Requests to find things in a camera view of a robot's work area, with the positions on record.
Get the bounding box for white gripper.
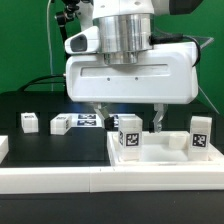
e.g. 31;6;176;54
66;42;198;133

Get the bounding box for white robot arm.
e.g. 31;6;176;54
56;0;203;132

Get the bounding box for fiducial marker sheet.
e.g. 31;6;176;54
71;113;138;128

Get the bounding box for white left barrier piece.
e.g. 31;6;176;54
0;136;9;163

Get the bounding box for grey cable right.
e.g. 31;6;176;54
198;84;221;115

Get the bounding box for grey cable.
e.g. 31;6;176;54
46;0;55;92
198;84;221;115

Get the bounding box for black cables at base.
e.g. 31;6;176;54
18;74;67;93

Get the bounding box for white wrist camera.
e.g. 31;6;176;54
64;26;100;55

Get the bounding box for white front barrier wall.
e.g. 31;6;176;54
0;165;224;194

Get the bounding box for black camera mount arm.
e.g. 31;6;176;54
54;0;91;44

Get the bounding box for grey cable left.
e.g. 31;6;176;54
46;0;55;92

